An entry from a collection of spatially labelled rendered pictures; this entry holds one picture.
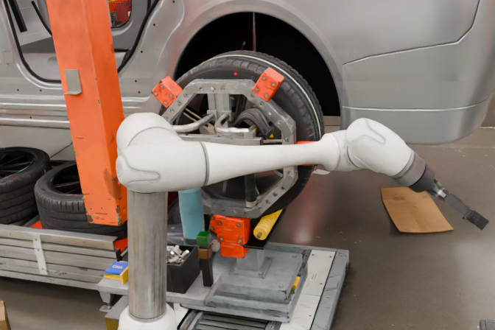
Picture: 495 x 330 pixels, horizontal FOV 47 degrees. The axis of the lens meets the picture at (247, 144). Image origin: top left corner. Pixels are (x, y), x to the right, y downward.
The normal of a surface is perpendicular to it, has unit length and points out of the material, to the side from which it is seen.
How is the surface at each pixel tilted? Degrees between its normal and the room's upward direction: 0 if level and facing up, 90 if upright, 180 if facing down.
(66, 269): 90
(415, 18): 90
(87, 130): 90
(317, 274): 0
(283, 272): 0
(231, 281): 0
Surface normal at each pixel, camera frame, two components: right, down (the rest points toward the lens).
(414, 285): -0.07, -0.94
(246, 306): -0.31, 0.35
